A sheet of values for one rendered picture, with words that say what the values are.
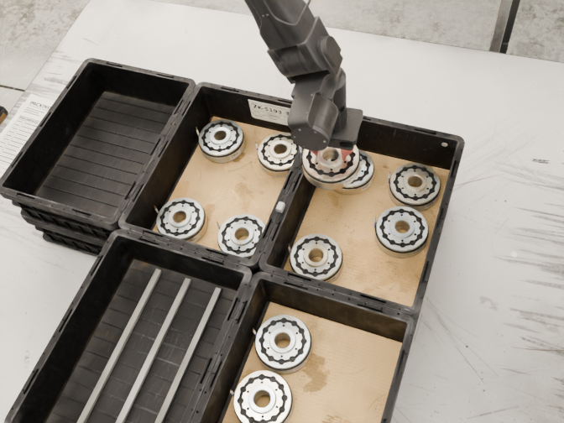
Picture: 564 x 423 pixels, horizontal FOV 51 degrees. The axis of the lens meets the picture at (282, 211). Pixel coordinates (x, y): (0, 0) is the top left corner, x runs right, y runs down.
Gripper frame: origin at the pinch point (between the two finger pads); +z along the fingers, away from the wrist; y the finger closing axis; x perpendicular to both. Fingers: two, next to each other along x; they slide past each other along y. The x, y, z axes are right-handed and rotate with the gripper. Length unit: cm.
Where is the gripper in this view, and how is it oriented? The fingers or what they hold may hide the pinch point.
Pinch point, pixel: (330, 152)
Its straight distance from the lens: 104.7
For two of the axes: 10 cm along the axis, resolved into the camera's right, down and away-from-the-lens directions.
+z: 1.0, 4.8, 8.7
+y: 9.6, 1.8, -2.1
